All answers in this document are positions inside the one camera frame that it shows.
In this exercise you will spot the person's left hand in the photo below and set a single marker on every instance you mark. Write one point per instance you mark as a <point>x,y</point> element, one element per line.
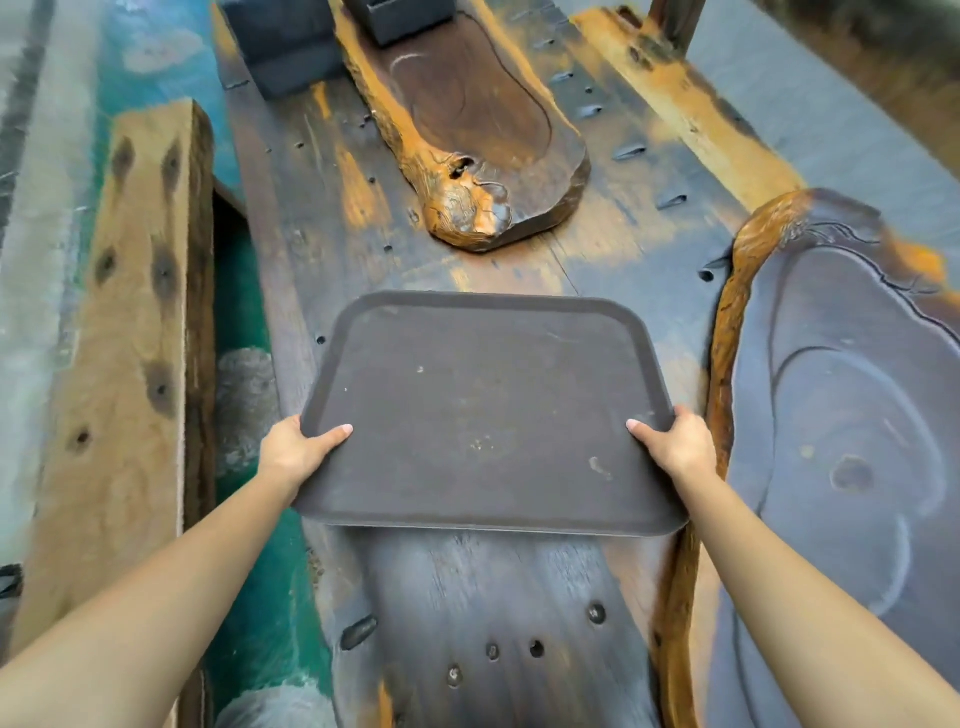
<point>289,451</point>

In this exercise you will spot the person's right hand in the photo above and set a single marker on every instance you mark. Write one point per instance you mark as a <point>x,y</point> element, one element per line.
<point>686,448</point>

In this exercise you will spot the person's right thumb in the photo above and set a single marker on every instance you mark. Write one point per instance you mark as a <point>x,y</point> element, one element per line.
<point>649,436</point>

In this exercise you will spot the person's left thumb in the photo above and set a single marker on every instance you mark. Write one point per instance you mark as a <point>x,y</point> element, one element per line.
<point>330,439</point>

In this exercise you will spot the dark brown plastic tray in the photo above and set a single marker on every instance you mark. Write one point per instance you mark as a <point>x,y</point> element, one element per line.
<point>491,412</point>

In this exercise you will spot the person's left forearm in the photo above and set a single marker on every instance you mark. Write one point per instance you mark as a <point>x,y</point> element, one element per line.
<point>139,600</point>

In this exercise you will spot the person's right forearm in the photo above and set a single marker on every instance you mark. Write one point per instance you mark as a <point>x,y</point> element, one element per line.
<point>810,600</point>

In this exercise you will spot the large dark wooden tea tray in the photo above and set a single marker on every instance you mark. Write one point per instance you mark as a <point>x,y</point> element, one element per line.
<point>832,465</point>

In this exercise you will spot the light wooden bench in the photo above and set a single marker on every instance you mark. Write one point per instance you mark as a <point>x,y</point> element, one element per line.
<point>120,360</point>

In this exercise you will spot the carved wooden tea tray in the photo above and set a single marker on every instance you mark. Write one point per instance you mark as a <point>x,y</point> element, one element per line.
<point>472,127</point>

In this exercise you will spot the dark square box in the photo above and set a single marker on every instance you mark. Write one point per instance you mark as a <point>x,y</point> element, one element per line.
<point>281,41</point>

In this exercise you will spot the small dark rectangular box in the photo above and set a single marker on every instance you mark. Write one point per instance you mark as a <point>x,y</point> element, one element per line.
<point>401,16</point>

